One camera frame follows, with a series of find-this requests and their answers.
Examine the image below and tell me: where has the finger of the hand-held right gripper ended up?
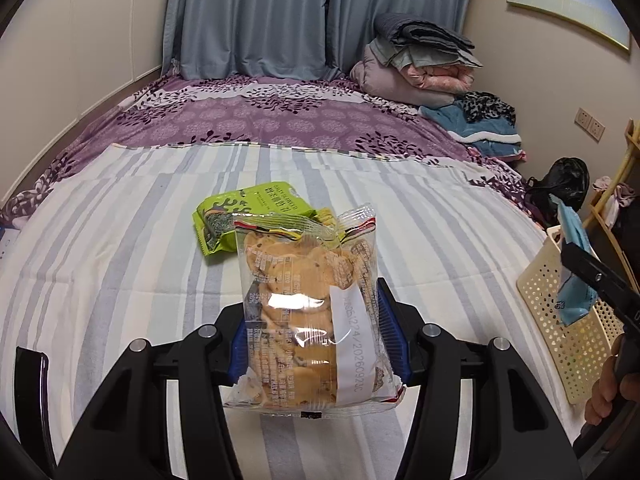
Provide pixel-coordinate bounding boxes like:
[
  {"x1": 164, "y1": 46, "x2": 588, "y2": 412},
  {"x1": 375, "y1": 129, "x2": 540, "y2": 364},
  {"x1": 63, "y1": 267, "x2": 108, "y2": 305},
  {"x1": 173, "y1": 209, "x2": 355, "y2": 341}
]
[{"x1": 560, "y1": 237, "x2": 640, "y2": 333}]

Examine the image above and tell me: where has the person's right hand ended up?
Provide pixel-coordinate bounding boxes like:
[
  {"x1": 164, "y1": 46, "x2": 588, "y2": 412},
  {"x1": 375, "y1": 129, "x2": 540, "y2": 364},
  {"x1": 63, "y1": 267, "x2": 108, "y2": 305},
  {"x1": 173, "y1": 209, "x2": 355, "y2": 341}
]
[{"x1": 584, "y1": 345, "x2": 626, "y2": 426}]

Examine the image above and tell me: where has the wooden rack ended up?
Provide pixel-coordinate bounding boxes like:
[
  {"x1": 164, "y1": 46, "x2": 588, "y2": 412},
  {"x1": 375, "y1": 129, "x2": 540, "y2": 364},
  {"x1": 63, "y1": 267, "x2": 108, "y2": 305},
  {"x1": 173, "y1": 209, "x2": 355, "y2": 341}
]
[{"x1": 587, "y1": 120, "x2": 640, "y2": 271}]

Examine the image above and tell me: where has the pink cloth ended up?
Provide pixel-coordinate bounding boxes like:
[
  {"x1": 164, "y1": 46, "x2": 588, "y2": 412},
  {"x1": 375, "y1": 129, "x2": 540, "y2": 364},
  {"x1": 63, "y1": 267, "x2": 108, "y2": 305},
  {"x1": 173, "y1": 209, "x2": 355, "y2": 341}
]
[{"x1": 592, "y1": 176, "x2": 636, "y2": 208}]

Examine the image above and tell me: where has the cream perforated plastic basket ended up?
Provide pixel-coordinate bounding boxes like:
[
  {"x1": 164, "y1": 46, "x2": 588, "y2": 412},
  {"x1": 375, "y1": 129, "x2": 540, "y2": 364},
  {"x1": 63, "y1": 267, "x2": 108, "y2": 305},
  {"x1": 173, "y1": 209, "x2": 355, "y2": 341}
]
[{"x1": 516, "y1": 225, "x2": 626, "y2": 406}]

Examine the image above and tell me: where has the black and white patterned garment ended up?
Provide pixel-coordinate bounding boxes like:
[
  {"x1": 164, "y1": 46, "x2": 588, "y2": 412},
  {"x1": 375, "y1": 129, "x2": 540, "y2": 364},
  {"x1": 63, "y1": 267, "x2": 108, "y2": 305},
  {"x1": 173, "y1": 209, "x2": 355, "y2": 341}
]
[{"x1": 457, "y1": 91, "x2": 516, "y2": 126}]

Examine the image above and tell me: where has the light blue snack packet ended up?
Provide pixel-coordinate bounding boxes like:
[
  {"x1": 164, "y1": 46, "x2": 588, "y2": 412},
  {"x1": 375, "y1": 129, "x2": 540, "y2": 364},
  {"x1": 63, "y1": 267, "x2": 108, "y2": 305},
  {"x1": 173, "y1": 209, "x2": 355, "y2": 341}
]
[{"x1": 550, "y1": 194, "x2": 599, "y2": 326}]

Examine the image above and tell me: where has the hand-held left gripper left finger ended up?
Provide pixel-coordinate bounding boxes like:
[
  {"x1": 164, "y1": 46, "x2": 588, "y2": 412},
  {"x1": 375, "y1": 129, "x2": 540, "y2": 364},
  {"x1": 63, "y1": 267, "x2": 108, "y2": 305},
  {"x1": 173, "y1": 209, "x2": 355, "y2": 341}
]
[{"x1": 60, "y1": 305, "x2": 251, "y2": 480}]

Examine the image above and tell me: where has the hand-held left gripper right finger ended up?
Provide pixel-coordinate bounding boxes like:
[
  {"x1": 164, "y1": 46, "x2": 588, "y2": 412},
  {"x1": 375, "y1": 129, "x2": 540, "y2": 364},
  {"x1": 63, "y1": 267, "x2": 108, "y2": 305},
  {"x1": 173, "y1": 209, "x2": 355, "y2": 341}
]
[{"x1": 377, "y1": 277, "x2": 576, "y2": 480}]

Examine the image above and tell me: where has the green snack bag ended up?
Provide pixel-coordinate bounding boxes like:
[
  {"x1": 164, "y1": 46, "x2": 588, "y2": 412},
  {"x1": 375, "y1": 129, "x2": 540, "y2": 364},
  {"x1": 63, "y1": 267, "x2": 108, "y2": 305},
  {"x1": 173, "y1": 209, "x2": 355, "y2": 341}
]
[{"x1": 192, "y1": 181, "x2": 346, "y2": 258}]

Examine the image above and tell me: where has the lilac folded quilt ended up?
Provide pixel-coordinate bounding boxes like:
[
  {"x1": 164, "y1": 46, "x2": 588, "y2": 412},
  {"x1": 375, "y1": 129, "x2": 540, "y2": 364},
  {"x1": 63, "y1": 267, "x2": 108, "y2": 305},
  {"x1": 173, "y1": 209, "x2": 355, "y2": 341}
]
[{"x1": 350, "y1": 60, "x2": 463, "y2": 108}]

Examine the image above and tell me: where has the clear cookie bag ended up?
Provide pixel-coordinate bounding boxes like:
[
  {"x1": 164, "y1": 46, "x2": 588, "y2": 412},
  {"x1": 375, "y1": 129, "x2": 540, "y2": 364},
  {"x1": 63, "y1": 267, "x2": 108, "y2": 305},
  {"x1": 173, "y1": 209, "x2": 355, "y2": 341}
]
[{"x1": 222, "y1": 203, "x2": 408, "y2": 413}]

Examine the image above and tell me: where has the blue and white striped blanket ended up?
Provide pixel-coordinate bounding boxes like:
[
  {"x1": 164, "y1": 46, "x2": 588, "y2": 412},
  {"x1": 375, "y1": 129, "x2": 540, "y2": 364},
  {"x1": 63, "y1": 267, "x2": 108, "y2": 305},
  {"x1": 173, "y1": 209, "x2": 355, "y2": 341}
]
[{"x1": 0, "y1": 142, "x2": 586, "y2": 480}]

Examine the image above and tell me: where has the beige wall socket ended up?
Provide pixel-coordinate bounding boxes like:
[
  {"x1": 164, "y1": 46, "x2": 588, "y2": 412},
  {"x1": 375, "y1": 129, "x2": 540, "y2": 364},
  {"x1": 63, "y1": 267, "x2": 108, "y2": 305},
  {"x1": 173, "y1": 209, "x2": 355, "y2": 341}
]
[{"x1": 575, "y1": 107, "x2": 606, "y2": 140}]

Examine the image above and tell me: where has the pink floral folded quilt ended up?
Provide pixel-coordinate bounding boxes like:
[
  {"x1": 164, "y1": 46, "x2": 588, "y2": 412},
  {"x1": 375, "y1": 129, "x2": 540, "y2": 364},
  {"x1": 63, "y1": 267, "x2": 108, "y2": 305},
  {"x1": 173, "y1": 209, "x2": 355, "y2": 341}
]
[{"x1": 400, "y1": 62, "x2": 476, "y2": 93}]

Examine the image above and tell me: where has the pale green folded blanket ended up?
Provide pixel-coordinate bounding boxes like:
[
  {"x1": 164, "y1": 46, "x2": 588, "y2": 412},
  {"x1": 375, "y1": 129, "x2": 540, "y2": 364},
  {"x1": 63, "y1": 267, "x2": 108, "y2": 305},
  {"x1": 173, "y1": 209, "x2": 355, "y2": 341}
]
[{"x1": 367, "y1": 42, "x2": 483, "y2": 70}]

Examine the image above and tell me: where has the black bag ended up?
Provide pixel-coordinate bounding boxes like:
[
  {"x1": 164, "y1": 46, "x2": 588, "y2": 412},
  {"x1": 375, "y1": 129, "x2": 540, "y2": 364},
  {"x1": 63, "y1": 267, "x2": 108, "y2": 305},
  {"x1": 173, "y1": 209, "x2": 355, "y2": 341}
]
[{"x1": 525, "y1": 157, "x2": 591, "y2": 228}]

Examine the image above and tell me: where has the purple floral bedsheet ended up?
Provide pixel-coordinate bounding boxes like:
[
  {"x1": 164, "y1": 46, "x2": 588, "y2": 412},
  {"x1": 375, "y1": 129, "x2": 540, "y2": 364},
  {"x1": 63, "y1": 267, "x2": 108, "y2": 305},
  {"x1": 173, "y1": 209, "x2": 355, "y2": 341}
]
[{"x1": 0, "y1": 74, "x2": 546, "y2": 231}]

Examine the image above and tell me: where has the dark grey folded blanket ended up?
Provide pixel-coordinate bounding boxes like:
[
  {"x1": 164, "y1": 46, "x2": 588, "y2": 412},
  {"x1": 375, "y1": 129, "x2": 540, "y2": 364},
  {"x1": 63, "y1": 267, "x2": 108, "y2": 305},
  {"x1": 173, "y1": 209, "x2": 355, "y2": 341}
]
[{"x1": 374, "y1": 12, "x2": 475, "y2": 53}]

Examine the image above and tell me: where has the blue folded clothes pile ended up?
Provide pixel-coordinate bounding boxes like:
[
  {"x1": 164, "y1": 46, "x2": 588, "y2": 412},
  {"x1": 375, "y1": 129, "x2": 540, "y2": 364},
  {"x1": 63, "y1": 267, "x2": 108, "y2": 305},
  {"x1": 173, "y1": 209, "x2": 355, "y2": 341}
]
[{"x1": 419, "y1": 105, "x2": 526, "y2": 161}]

